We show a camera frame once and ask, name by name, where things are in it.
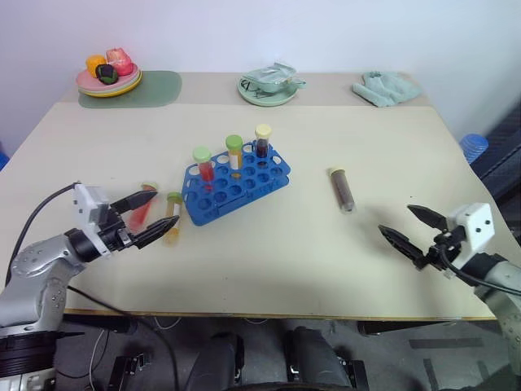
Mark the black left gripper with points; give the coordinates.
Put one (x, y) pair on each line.
(118, 236)

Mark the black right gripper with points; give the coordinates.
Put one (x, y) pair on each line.
(443, 250)

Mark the red tube without green cap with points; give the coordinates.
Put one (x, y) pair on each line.
(140, 213)

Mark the yellow tube with green cap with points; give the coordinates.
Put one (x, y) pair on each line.
(174, 205)

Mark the brown tube with cream cap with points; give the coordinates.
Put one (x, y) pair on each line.
(342, 191)

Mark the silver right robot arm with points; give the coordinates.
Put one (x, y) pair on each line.
(498, 285)

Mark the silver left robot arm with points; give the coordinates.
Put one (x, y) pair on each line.
(36, 254)

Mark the red tube with green cap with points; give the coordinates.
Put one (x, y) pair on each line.
(205, 169)

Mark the blue test tube rack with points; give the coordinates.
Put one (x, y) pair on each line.
(228, 195)

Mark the labelled orange tube green cap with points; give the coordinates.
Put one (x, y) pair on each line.
(234, 152)

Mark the dark tube with yellow cap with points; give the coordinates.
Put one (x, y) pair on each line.
(263, 144)

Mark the blue ribbed container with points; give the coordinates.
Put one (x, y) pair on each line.
(474, 146)

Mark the green placemat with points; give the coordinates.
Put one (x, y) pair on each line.
(158, 89)

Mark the pink plate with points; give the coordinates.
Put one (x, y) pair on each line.
(87, 81)

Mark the light green cloth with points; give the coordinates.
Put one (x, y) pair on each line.
(384, 89)

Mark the dark toy ball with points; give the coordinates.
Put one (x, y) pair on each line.
(106, 74)

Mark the blue object at edge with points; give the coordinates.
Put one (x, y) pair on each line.
(3, 156)

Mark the pink toy fruit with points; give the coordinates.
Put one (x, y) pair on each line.
(121, 61)

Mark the orange toy fruit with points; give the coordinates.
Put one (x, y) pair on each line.
(94, 63)

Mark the black eyeglasses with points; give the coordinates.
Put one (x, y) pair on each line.
(250, 87)

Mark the mint green plate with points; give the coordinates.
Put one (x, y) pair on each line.
(277, 97)

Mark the silver green foil bag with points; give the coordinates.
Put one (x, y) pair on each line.
(270, 75)

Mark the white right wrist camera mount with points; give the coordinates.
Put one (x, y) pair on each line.
(476, 224)

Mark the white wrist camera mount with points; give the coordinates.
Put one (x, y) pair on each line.
(83, 203)
(476, 224)

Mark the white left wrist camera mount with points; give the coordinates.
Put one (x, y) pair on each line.
(83, 203)

